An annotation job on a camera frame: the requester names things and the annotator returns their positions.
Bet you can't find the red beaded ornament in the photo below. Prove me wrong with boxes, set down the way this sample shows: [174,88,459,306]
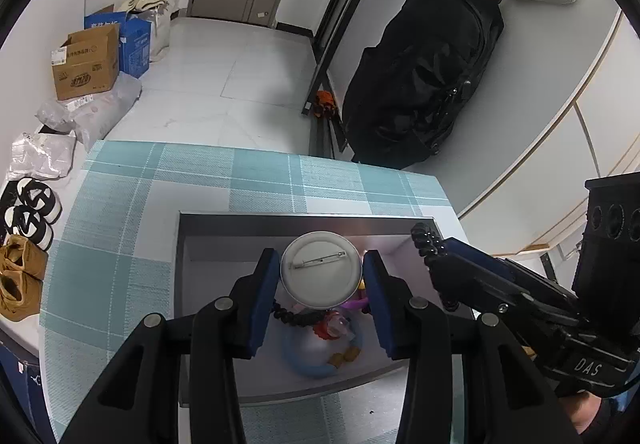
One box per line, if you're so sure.
[314,311,352,341]

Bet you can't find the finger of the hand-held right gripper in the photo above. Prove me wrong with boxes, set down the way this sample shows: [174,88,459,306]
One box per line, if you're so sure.
[424,255,572,341]
[443,237,584,321]

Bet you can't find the dark blue shoe box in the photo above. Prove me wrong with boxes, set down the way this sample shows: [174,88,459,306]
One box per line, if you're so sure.
[0,328,44,406]

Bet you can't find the white round pin badge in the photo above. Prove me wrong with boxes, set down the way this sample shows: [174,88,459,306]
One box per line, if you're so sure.
[280,231,362,310]

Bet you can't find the teal white checked tablecloth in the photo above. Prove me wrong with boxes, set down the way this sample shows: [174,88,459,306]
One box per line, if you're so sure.
[40,140,464,444]

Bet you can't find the brown cardboard carton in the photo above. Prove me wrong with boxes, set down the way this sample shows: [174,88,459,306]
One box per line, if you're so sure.
[50,28,121,102]

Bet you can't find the grey plastic parcel bag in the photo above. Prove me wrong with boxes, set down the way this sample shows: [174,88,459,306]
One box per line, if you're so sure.
[8,131,77,180]
[35,98,77,133]
[70,73,143,153]

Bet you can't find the white wardrobe with gold trim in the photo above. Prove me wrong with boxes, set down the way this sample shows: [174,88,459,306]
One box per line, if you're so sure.
[457,9,640,261]

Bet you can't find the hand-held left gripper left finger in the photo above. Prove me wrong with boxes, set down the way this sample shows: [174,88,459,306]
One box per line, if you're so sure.
[59,248,281,444]

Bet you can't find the small orange object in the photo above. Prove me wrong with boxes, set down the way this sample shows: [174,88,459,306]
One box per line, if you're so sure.
[312,90,336,118]

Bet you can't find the white cardboard box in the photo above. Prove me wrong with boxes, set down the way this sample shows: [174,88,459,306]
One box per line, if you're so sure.
[175,210,454,408]

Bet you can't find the black tripod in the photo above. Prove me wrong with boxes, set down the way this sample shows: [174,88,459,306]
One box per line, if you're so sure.
[300,0,417,161]

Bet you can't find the person's right hand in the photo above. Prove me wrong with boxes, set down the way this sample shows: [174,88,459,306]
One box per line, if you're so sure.
[560,389,609,435]

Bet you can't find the tan suede boot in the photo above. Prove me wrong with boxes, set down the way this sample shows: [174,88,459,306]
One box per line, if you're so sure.
[0,234,50,283]
[0,268,46,323]

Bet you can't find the black backpack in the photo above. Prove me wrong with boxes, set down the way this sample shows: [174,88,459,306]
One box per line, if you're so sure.
[340,0,506,170]

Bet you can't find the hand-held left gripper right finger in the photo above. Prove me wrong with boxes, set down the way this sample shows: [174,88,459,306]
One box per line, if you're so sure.
[362,250,571,444]

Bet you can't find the cream canvas bag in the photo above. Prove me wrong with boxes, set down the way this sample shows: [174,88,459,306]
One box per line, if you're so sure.
[120,0,176,63]

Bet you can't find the black beaded bracelet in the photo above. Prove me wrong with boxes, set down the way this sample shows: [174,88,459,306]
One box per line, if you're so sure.
[272,301,322,328]
[410,222,459,313]

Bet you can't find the blue printed carton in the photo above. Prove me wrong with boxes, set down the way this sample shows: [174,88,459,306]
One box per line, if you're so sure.
[83,4,153,78]

